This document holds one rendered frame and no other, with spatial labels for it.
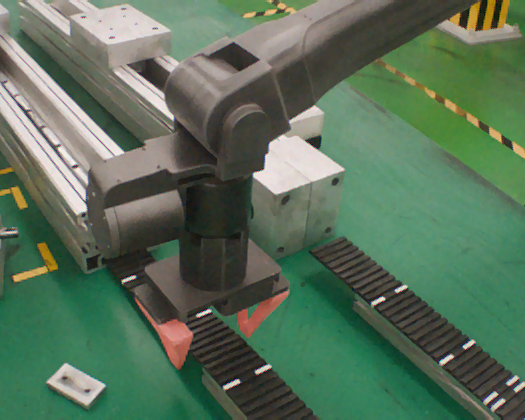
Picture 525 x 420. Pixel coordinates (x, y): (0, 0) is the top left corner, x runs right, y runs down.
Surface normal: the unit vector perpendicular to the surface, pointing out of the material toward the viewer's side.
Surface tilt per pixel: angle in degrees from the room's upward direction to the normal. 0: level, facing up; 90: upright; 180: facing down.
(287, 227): 90
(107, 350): 0
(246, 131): 89
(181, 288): 0
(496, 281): 0
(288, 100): 93
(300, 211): 90
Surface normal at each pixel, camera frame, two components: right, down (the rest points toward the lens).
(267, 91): 0.51, 0.52
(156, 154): 0.05, -0.81
